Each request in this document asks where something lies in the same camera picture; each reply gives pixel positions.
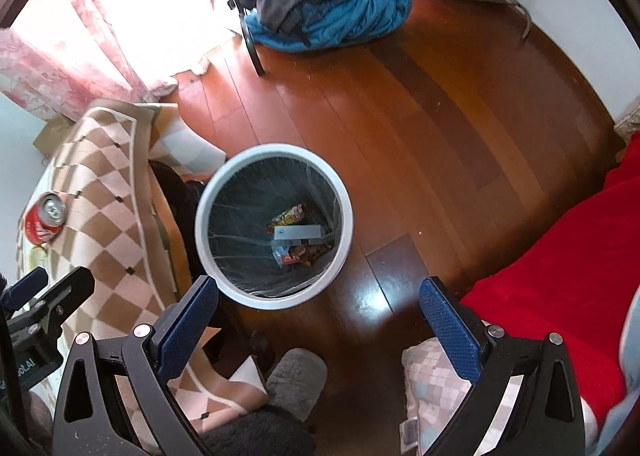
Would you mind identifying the red crushed soda can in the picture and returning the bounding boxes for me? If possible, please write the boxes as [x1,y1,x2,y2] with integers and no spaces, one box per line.
[24,192,67,245]

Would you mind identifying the white round trash bin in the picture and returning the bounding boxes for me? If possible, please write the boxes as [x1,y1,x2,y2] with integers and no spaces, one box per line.
[195,143,354,310]

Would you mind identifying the checkered tablecloth on table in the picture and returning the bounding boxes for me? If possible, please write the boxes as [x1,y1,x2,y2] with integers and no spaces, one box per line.
[16,100,267,455]

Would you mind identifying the red blanket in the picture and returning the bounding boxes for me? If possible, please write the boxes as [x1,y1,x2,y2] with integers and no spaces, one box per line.
[461,137,639,424]

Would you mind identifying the grey fuzzy slipper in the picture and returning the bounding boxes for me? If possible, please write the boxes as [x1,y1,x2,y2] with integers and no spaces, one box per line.
[266,348,328,421]

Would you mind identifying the colourful snack wrappers in bin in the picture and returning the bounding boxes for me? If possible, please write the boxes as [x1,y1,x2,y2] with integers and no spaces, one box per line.
[266,204,334,268]

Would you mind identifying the brown paper bag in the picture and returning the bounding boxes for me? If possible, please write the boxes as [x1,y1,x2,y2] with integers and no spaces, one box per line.
[32,114,75,157]

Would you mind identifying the grey flat box in bin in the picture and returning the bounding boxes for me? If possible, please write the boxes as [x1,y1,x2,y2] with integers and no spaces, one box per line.
[272,224,324,246]

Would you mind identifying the pink floral curtain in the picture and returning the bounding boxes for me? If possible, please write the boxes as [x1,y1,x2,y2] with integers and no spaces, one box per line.
[1,0,227,120]

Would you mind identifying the black metal rack stand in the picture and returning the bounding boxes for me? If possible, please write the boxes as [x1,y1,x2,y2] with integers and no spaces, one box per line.
[232,0,265,77]

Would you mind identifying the blue jacket clothes pile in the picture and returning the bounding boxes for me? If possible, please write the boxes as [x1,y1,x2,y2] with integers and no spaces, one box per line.
[238,0,412,53]

